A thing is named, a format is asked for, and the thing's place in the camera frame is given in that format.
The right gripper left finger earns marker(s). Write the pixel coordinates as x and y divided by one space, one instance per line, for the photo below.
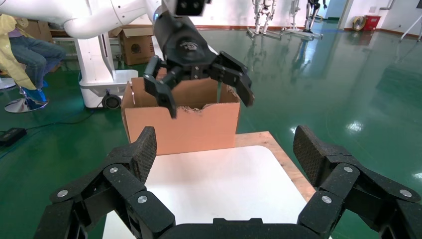
122 178

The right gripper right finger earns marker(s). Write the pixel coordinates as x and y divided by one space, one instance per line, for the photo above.
339 178

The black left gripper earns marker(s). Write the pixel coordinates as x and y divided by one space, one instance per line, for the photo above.
184 43

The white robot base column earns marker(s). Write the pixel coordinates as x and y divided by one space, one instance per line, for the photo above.
95 66

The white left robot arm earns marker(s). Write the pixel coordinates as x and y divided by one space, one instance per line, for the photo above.
99 16

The large torn cardboard box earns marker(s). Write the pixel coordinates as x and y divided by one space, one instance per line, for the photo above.
184 128

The printed cardboard box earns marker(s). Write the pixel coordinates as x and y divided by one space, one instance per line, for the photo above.
137 49

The plain cardboard box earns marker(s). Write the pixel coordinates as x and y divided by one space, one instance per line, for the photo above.
39 30

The white humanoid robot on stand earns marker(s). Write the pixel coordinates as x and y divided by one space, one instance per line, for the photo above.
263 14

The black power adapter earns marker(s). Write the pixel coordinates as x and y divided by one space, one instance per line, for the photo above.
11 136

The chrome stool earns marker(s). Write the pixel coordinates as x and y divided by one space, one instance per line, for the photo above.
24 104

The black humanoid robot on stand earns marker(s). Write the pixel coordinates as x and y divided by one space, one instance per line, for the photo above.
311 14

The wooden low bench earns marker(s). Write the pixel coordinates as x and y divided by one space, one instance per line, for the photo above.
62 34

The white round floor base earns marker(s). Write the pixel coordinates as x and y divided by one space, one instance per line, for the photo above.
6 82

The seated person yellow coat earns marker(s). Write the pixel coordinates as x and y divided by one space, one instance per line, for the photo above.
29 52

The red bin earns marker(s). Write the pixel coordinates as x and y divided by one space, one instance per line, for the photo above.
372 23

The white tripod leg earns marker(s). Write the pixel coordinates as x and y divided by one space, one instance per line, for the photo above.
412 28

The grey wall pipe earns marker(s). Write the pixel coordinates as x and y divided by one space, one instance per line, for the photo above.
388 4

